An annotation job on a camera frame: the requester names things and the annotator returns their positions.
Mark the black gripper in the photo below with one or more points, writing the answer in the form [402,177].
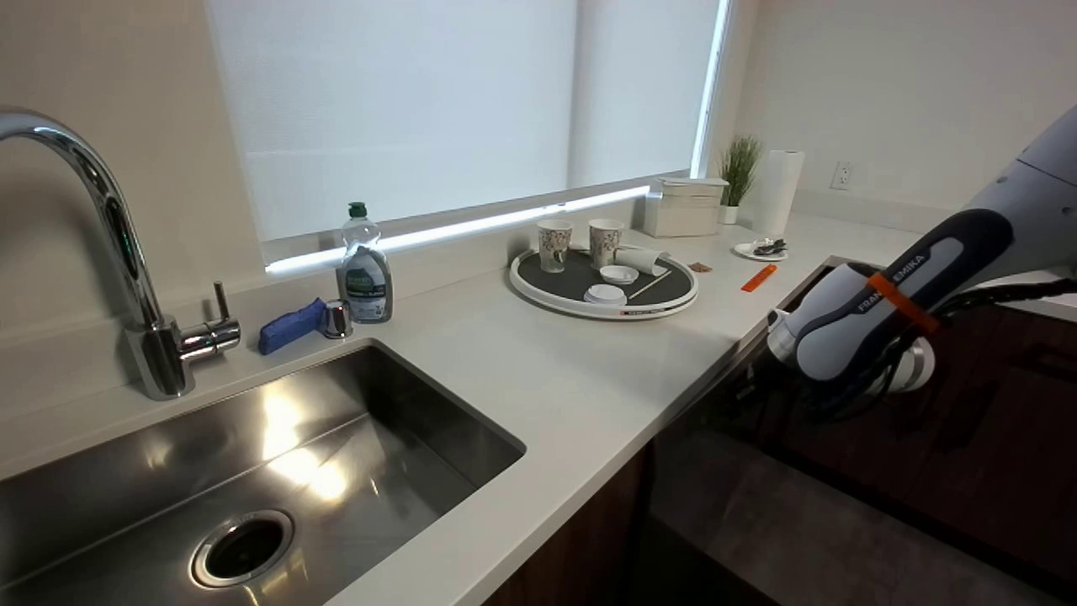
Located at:
[863,392]

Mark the stainless steel dishwasher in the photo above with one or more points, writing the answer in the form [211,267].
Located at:
[707,448]

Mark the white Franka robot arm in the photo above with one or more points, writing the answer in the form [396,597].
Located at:
[954,257]

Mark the long white dish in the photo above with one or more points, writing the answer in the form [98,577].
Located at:
[644,257]

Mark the clear dish soap bottle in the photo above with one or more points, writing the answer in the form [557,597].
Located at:
[365,282]

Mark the blue dish brush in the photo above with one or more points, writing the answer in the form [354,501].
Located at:
[291,323]

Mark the orange flat stick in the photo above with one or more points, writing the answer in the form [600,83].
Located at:
[760,278]

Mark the small dark object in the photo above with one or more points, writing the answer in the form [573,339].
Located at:
[768,248]

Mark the small white plate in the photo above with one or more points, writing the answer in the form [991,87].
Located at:
[744,255]

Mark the small brown piece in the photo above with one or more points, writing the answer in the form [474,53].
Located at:
[700,267]

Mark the white paper towel roll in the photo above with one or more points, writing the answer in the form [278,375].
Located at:
[775,192]

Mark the wooden chopstick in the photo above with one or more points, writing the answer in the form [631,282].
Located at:
[652,283]

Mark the small green potted plant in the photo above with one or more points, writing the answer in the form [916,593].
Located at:
[738,169]

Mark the white rectangular container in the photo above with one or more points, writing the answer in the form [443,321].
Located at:
[685,208]

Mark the small white bowl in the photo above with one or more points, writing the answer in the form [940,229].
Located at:
[604,293]
[618,273]

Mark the round black white tray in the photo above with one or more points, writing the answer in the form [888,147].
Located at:
[561,286]

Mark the narrow white roller blind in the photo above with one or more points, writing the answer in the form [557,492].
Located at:
[644,88]

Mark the stainless steel sink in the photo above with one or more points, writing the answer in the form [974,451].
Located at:
[338,448]

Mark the wide white roller blind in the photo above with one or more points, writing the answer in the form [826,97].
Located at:
[392,114]

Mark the round sink drain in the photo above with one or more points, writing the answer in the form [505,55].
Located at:
[240,551]

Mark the chrome kitchen faucet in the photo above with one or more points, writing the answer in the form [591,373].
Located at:
[105,198]

